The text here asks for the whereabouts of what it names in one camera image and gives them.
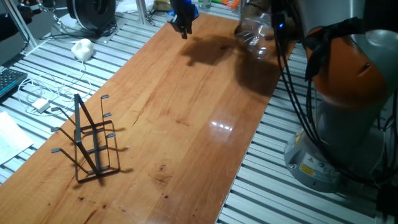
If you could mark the aluminium upright post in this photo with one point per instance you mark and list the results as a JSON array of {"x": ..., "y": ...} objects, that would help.
[{"x": 143, "y": 11}]

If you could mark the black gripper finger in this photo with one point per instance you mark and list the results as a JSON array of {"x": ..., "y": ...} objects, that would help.
[
  {"x": 182, "y": 31},
  {"x": 190, "y": 25}
]

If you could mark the orange green toy shovel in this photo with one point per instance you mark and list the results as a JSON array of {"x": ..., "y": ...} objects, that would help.
[{"x": 228, "y": 3}]

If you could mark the white rounded plastic lump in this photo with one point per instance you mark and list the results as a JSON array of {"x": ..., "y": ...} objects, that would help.
[{"x": 82, "y": 49}]

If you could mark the person's bare hand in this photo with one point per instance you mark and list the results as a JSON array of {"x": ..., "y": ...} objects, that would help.
[{"x": 245, "y": 26}]

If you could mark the thin metal rod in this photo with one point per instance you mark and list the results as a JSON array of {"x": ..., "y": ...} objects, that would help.
[{"x": 56, "y": 18}]

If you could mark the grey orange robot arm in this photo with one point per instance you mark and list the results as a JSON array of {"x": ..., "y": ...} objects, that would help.
[{"x": 348, "y": 81}]

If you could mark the white charger adapter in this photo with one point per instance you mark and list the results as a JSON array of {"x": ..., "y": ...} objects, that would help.
[{"x": 41, "y": 105}]

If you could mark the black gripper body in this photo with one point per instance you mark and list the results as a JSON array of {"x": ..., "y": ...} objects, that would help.
[{"x": 183, "y": 9}]

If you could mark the golden yellow packet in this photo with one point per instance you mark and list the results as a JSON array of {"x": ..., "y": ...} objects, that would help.
[{"x": 161, "y": 4}]

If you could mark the black computer keyboard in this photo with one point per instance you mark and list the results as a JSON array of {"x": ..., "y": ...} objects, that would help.
[{"x": 11, "y": 81}]

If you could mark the grey metal base plate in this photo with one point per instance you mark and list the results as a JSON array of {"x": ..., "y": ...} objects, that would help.
[{"x": 105, "y": 35}]

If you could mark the arm in black sleeve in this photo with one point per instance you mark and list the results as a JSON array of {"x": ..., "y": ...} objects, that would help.
[{"x": 9, "y": 25}]

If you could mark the slanted aluminium strut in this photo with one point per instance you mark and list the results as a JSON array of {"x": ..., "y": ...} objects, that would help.
[{"x": 18, "y": 25}]

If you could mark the white paper sheets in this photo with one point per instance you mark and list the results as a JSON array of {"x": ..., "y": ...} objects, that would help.
[{"x": 12, "y": 140}]

